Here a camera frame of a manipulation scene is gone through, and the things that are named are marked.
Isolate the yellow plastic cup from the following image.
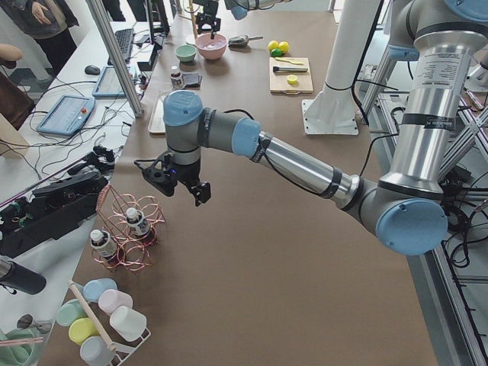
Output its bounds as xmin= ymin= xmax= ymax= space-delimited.
xmin=68 ymin=317 xmax=100 ymax=346

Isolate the tea bottle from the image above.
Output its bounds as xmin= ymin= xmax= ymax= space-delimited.
xmin=90 ymin=229 xmax=118 ymax=261
xmin=125 ymin=207 xmax=151 ymax=238
xmin=170 ymin=66 xmax=185 ymax=91

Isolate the blue teach pendant far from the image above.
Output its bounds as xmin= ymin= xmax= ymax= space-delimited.
xmin=91 ymin=66 xmax=125 ymax=99

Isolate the black thermos bottle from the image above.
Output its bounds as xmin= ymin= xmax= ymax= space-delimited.
xmin=1 ymin=258 xmax=47 ymax=295

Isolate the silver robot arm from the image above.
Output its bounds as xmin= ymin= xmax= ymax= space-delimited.
xmin=142 ymin=1 xmax=487 ymax=255
xmin=194 ymin=0 xmax=286 ymax=39

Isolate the green mug with chopsticks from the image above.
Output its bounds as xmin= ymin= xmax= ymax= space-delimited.
xmin=1 ymin=329 xmax=43 ymax=365

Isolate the grey plastic cup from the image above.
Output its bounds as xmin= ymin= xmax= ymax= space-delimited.
xmin=79 ymin=335 xmax=114 ymax=366

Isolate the bamboo cutting board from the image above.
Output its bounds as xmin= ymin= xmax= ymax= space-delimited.
xmin=268 ymin=57 xmax=313 ymax=95

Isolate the yellow plastic knife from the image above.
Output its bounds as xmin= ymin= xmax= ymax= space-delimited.
xmin=274 ymin=57 xmax=304 ymax=66

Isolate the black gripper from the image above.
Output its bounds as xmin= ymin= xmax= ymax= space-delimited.
xmin=195 ymin=0 xmax=221 ymax=40
xmin=141 ymin=151 xmax=211 ymax=207

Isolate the yellow lemon half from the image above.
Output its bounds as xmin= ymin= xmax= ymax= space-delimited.
xmin=287 ymin=75 xmax=298 ymax=85

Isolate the tea bottle front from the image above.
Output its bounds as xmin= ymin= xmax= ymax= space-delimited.
xmin=90 ymin=229 xmax=118 ymax=261

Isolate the white plastic cup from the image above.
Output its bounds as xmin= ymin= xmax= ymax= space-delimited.
xmin=109 ymin=306 xmax=147 ymax=342

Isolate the green plastic cup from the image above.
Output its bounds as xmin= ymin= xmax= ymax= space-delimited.
xmin=56 ymin=299 xmax=87 ymax=327

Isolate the green lime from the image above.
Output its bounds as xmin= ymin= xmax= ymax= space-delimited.
xmin=278 ymin=41 xmax=290 ymax=54

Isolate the cream serving tray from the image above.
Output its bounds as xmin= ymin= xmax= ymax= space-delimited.
xmin=148 ymin=93 xmax=166 ymax=135

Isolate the green empty bowl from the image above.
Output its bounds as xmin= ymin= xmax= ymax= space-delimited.
xmin=175 ymin=44 xmax=197 ymax=63

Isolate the blue teach pendant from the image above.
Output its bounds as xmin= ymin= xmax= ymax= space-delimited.
xmin=36 ymin=95 xmax=95 ymax=137
xmin=91 ymin=66 xmax=125 ymax=99

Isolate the white cup rack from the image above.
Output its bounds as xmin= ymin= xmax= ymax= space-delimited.
xmin=68 ymin=280 xmax=152 ymax=365

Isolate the whole yellow lemon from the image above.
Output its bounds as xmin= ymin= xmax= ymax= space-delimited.
xmin=268 ymin=40 xmax=279 ymax=53

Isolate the blue plastic cup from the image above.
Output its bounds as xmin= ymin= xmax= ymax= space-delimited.
xmin=83 ymin=278 xmax=118 ymax=302

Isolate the copper wire bottle basket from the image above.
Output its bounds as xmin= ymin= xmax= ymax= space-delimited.
xmin=91 ymin=184 xmax=165 ymax=273

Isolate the steel ice scoop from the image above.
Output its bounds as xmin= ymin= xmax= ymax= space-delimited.
xmin=228 ymin=35 xmax=264 ymax=48

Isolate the blue teach pendant near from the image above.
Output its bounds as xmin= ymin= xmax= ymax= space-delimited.
xmin=36 ymin=95 xmax=95 ymax=137

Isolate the grey folded cloth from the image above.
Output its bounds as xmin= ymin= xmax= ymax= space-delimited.
xmin=182 ymin=73 xmax=202 ymax=88

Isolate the pink plastic cup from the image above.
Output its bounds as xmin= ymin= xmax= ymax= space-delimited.
xmin=98 ymin=289 xmax=133 ymax=316

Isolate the steel cylinder muddler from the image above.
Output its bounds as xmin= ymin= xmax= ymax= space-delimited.
xmin=272 ymin=66 xmax=308 ymax=73

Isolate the pink bowl of ice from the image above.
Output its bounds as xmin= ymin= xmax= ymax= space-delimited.
xmin=195 ymin=33 xmax=228 ymax=60

